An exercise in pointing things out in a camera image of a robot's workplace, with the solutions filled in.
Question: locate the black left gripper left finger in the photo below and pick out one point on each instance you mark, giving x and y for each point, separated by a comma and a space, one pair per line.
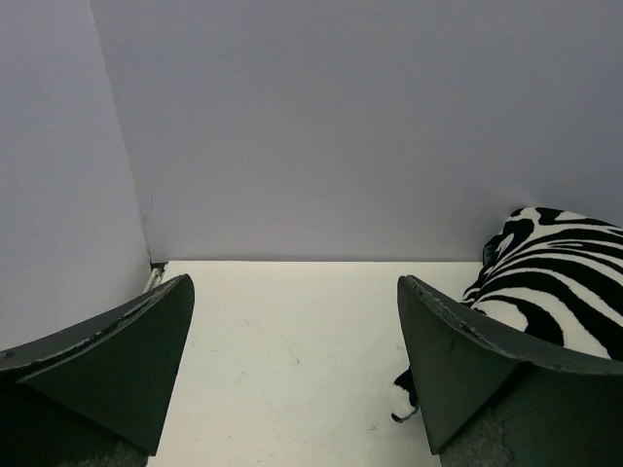
101, 387

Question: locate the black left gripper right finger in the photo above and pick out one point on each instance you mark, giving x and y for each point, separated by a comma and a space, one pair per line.
487, 389

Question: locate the zebra and green pillowcase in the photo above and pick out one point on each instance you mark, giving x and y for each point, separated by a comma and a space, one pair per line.
554, 275

